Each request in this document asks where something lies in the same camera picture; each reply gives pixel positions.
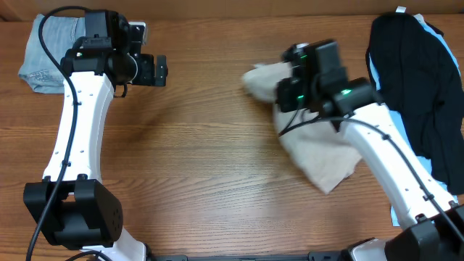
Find black garment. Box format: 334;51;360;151
365;12;464;195

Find folded light blue jeans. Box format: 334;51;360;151
18;14;88;94

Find beige khaki shorts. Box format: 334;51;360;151
242;62;362;194

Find light blue garment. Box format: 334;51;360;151
369;13;462;228

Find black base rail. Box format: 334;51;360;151
147;251;344;261

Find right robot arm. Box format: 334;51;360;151
276;39;463;261

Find white garment tag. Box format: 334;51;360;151
395;6;407;14

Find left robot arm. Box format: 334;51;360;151
23;9;168;260

